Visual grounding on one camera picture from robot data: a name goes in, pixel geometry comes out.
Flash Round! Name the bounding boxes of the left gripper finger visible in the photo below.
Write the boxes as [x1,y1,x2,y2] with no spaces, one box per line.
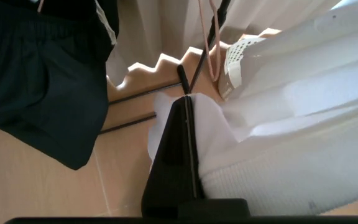
[141,95,205,218]

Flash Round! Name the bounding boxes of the white laundry basket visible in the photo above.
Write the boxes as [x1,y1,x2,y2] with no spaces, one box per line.
[218,35,267,102]

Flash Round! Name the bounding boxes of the black shorts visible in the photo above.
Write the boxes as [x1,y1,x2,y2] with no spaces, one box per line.
[0,0,120,171]

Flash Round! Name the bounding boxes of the white curtain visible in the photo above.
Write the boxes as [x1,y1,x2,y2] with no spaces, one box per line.
[106,0,341,86]

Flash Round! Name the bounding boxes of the black clothes rack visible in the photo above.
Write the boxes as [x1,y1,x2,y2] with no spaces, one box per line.
[99,0,232,134]

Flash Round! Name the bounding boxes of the white garment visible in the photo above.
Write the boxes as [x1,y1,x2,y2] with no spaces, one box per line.
[147,0,358,217]

